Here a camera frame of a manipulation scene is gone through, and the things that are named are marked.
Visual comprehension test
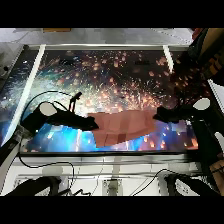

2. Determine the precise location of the heap of clothes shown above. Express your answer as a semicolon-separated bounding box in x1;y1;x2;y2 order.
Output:
169;27;224;105

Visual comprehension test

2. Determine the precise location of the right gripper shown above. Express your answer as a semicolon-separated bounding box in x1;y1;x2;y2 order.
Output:
152;105;180;125

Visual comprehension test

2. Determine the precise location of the black cable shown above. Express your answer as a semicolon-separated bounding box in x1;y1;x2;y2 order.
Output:
21;89;74;116
129;167;181;197
16;139;84;197

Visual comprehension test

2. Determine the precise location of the silver frame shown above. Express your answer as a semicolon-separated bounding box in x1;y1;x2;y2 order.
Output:
0;43;224;197

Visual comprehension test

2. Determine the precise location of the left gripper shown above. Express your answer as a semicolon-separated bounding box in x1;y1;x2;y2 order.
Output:
73;115;100;132

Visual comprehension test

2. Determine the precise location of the pink garment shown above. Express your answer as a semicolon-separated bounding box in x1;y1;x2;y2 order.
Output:
86;109;158;149

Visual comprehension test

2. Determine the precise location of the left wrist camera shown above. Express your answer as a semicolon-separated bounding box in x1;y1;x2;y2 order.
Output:
67;91;84;114

